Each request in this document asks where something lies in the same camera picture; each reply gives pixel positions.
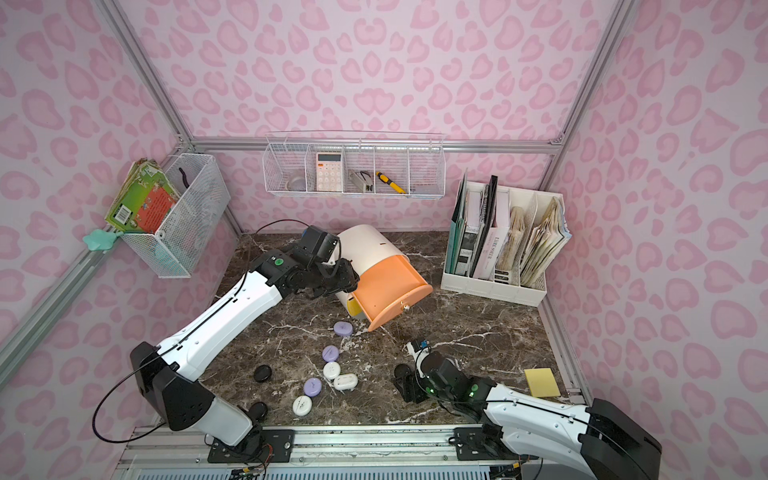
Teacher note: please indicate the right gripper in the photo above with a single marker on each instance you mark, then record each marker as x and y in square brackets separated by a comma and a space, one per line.
[411, 382]

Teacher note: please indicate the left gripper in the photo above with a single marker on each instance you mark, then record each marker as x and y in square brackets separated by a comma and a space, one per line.
[339, 276]

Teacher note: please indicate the white drawer cabinet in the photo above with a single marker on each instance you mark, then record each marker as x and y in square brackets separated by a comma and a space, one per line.
[364, 246]

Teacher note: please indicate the orange top drawer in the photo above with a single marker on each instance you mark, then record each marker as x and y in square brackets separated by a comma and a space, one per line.
[388, 289]

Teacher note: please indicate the black earphone case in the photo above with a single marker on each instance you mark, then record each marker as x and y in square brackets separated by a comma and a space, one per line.
[262, 373]
[402, 372]
[258, 411]

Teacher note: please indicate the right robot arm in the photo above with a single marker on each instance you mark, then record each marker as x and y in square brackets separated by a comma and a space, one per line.
[598, 440]

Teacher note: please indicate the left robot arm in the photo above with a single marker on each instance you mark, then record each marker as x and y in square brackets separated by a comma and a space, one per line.
[168, 374]

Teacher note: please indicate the purple earphone case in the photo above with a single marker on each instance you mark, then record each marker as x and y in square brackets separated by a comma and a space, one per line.
[343, 329]
[330, 354]
[312, 387]

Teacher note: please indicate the clear tape roll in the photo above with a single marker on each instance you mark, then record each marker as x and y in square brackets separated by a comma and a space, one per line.
[296, 184]

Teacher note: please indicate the white earphone case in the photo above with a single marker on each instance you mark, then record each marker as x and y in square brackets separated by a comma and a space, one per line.
[345, 382]
[302, 406]
[331, 371]

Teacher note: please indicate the yellow sticky note pad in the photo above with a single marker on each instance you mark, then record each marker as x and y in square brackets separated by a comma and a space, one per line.
[542, 383]

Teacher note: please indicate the pink white calculator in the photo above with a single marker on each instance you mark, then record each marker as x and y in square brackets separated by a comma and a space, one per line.
[329, 172]

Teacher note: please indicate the white file organizer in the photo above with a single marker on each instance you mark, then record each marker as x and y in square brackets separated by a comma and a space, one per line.
[502, 240]

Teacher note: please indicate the green red booklet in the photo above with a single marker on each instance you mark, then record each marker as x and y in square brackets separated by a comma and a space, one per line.
[144, 200]

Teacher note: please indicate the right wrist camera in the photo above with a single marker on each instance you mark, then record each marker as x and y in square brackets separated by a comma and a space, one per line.
[419, 350]

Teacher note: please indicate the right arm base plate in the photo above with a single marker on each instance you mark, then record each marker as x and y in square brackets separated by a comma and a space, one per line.
[480, 443]

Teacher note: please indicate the white wire wall shelf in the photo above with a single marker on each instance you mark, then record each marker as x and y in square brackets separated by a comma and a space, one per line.
[416, 163]

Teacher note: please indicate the white mesh wall basket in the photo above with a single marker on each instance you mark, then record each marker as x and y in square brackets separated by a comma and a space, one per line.
[177, 247]

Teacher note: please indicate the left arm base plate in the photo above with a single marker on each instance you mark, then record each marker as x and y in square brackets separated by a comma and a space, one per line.
[268, 446]

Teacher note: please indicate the mint green wall hook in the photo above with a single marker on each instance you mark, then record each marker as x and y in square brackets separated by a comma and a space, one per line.
[101, 240]

